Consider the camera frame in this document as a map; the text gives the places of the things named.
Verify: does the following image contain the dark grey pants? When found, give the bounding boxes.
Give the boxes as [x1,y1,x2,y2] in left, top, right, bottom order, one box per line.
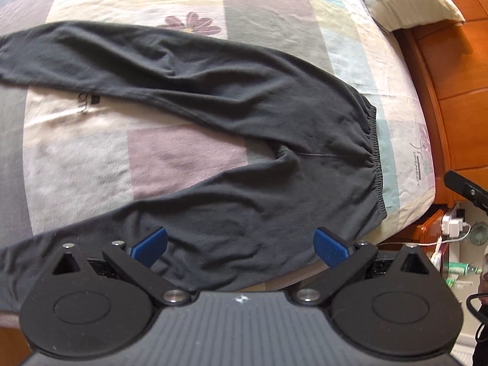
[0,21,387,313]

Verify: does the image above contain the green bottle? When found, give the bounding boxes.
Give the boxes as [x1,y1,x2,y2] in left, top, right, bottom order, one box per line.
[442,261,481,288]

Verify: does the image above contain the wooden nightstand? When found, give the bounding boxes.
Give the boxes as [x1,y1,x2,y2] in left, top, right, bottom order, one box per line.
[412,208,458,275]

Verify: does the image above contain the white cable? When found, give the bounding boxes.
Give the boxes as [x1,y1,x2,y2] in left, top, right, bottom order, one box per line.
[377,231,471,248]

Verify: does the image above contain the bed with patchwork sheet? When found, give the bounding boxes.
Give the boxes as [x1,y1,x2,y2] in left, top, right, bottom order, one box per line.
[0,0,437,317]

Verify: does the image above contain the wooden headboard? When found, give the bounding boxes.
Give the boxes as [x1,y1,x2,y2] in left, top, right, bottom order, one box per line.
[393,0,488,206]

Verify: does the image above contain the small white fan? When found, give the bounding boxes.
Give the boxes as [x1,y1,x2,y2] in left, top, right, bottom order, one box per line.
[470,221,488,245]

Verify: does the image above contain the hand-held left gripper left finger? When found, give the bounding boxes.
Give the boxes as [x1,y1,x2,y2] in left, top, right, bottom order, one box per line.
[51,227,191,307]

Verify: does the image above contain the white charger plug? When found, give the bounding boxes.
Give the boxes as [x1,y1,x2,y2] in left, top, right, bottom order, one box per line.
[440,208,471,237]

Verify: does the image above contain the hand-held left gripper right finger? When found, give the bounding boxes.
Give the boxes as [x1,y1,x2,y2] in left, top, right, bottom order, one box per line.
[295,227,433,307]

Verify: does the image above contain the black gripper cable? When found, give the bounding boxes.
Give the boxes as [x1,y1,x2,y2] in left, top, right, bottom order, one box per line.
[465,292,488,351]

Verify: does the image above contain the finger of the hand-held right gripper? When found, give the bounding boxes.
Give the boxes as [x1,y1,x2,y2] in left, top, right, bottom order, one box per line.
[444,170,488,211]

